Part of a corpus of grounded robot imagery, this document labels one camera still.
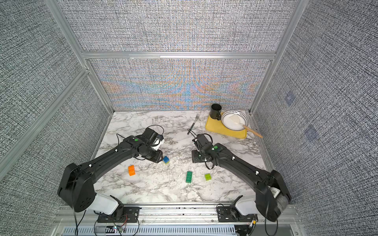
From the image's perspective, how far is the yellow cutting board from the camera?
107 cm

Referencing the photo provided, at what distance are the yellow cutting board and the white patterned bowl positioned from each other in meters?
0.01

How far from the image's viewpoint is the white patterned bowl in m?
1.09
